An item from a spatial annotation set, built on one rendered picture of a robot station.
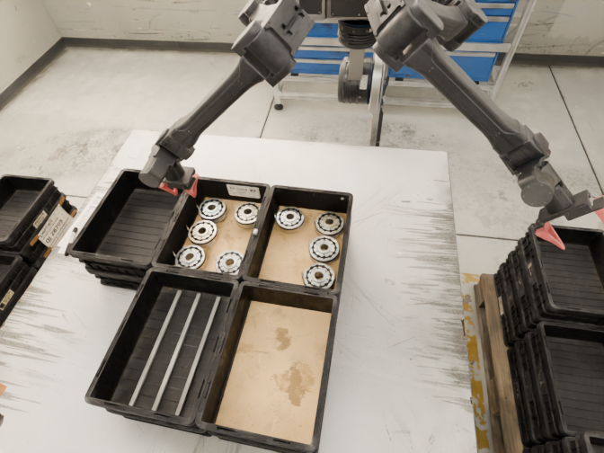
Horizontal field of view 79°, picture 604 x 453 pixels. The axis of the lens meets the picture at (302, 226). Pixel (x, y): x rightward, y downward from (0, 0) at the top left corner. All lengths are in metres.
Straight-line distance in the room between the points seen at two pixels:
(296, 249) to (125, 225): 0.66
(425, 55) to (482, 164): 2.23
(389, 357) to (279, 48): 0.95
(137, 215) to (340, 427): 1.04
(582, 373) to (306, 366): 1.15
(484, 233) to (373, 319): 1.39
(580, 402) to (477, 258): 0.94
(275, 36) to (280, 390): 0.87
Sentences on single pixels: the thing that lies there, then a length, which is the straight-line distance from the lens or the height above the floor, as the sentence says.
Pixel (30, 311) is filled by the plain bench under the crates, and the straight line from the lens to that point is 1.69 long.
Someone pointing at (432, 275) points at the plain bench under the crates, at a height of 0.70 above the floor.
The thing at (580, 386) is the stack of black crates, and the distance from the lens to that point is 1.85.
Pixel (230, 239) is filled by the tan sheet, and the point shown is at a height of 0.83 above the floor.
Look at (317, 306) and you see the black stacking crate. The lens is 1.15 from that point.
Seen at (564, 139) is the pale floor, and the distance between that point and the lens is 3.44.
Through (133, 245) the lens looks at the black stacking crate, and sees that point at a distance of 1.47.
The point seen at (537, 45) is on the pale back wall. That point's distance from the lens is 4.15.
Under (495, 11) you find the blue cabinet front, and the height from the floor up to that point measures 0.80.
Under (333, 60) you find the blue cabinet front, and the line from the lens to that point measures 3.01.
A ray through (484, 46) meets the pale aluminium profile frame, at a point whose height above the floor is 0.60.
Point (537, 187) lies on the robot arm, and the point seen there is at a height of 1.34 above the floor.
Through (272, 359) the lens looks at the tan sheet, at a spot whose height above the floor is 0.83.
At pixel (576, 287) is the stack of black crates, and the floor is 0.49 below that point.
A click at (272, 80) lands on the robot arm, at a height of 1.49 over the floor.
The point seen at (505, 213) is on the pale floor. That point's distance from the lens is 2.71.
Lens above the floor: 1.91
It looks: 53 degrees down
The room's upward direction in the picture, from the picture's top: 5 degrees counter-clockwise
